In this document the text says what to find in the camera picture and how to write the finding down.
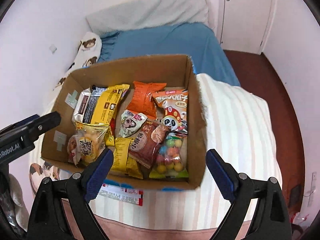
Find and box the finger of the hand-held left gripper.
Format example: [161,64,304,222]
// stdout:
[0,114,40,137]
[15,112,62,144]

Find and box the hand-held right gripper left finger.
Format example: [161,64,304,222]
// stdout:
[26,148,114,240]

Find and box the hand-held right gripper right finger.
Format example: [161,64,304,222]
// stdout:
[205,149,293,240]

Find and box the plain yellow snack packet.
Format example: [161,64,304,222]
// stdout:
[109,137,144,180]

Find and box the yellow potato chip bag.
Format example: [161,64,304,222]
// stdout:
[74,121,113,167]

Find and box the white red snack packet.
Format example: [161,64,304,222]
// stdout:
[67,134,80,164]

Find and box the white snack packet brown stripe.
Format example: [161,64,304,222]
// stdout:
[72,87,93,123]

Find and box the cardboard box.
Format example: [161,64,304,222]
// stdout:
[40,54,208,190]

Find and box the colourful candy ball bag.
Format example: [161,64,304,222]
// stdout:
[149,132,189,179]

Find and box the dark red cookie packet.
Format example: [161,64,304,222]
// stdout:
[128,121,172,169]

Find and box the braised egg packet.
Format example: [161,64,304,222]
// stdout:
[119,109,148,138]

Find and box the yellow black snack packet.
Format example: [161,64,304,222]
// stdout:
[91,83,130,127]

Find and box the orange panda snack packet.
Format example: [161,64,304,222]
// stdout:
[152,88,190,133]

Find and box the plain orange snack packet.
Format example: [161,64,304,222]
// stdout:
[126,81,167,121]

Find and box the red white flat packet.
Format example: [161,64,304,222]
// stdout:
[98,183,145,207]

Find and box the striped cat printed blanket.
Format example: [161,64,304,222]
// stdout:
[29,73,283,240]

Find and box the bear print pillow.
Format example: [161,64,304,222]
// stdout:
[53,31,102,91]

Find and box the blue bed sheet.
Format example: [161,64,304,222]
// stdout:
[96,22,241,88]

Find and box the grey pillow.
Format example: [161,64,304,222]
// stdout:
[86,0,209,35]

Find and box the white door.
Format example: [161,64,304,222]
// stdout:
[221,0,274,54]

